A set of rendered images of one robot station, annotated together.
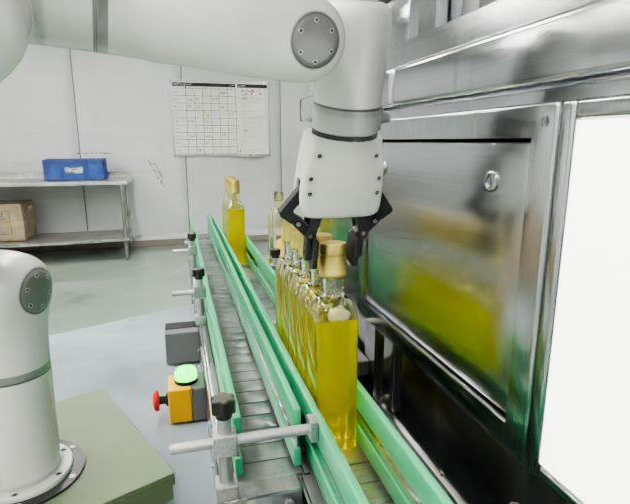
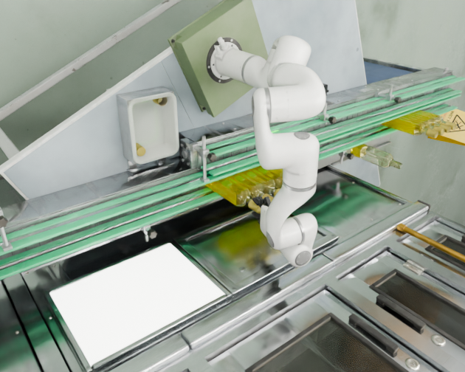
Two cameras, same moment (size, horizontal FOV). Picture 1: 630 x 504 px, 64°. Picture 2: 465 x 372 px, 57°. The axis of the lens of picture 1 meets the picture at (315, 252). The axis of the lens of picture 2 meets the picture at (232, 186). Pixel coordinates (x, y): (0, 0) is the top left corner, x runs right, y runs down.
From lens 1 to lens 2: 0.96 m
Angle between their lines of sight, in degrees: 38
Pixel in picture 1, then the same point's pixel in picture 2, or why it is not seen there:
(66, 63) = not seen: outside the picture
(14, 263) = not seen: hidden behind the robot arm
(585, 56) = (235, 304)
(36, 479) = (218, 71)
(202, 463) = (229, 114)
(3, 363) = (247, 77)
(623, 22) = (230, 313)
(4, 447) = (226, 66)
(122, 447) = (232, 94)
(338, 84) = not seen: hidden behind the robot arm
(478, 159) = (252, 269)
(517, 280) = (211, 261)
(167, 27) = (276, 200)
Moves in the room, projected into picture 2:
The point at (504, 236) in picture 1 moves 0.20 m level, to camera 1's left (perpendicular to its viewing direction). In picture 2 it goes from (224, 264) to (238, 207)
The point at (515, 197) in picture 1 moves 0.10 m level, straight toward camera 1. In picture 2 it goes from (229, 272) to (207, 267)
